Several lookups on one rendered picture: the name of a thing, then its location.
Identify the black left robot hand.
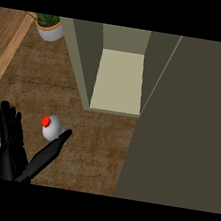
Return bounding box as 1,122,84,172
0,99,77,190

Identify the white red-capped water bottle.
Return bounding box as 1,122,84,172
38,113,69,144

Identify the olive open cabinet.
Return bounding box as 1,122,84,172
46,17,183,124

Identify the green plant in white pot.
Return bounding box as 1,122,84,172
22,11,67,44

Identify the dark olive cabinet door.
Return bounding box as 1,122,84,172
112,29,221,215

